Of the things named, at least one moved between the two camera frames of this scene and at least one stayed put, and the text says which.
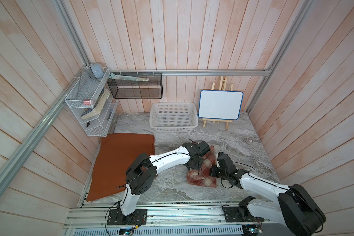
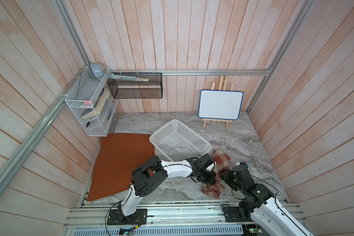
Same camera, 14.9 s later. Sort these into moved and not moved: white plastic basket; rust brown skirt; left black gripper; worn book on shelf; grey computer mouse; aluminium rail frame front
Moved: white plastic basket; left black gripper
Not moved: worn book on shelf; grey computer mouse; rust brown skirt; aluminium rail frame front
